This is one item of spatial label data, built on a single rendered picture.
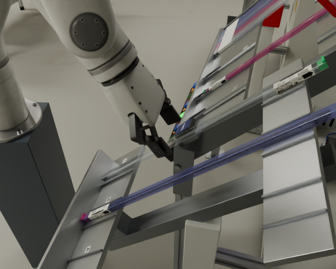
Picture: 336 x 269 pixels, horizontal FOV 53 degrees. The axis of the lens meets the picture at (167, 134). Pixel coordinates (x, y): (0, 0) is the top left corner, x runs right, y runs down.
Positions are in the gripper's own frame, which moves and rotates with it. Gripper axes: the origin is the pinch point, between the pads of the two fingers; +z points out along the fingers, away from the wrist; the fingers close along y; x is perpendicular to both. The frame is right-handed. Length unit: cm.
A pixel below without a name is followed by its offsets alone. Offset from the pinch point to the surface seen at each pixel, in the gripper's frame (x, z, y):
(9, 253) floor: -105, 38, -10
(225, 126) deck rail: 5.5, 11.3, -12.4
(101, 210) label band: -14.8, 3.9, 11.4
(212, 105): 0.5, 12.1, -23.8
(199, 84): -6.8, 13.8, -40.6
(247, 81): 10.9, 9.7, -24.9
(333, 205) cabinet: 19.4, 43.2, -11.0
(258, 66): -6, 56, -115
